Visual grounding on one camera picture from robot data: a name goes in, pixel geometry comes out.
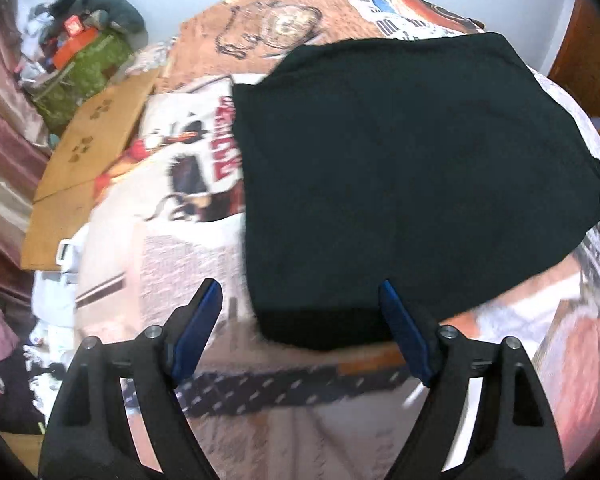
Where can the green patterned bag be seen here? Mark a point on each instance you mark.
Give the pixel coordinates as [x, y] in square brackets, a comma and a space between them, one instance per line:
[87, 72]

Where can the heap of papers and boxes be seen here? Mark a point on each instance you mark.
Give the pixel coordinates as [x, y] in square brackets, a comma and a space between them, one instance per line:
[37, 35]

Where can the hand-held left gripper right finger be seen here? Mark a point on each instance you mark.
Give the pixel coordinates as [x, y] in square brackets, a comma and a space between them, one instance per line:
[405, 331]

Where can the pile of papers and clothes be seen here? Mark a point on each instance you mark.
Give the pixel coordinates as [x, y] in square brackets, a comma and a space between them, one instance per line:
[25, 350]

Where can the striped red curtain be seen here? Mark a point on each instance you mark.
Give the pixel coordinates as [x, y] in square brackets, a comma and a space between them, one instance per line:
[5, 160]

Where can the wooden folding lap desk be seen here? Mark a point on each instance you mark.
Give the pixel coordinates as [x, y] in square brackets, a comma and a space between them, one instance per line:
[95, 145]

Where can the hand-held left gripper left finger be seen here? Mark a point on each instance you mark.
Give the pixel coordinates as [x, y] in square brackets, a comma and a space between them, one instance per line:
[197, 331]

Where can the orange box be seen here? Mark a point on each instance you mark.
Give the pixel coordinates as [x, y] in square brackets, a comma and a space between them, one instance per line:
[75, 47]

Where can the brown wooden door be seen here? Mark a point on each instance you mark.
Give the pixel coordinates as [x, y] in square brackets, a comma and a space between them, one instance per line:
[590, 65]

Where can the black elephant print t-shirt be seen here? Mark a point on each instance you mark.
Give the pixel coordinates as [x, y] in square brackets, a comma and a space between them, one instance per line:
[405, 175]

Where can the printed patchwork bedsheet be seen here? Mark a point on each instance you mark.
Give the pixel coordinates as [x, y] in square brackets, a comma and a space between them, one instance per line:
[180, 250]

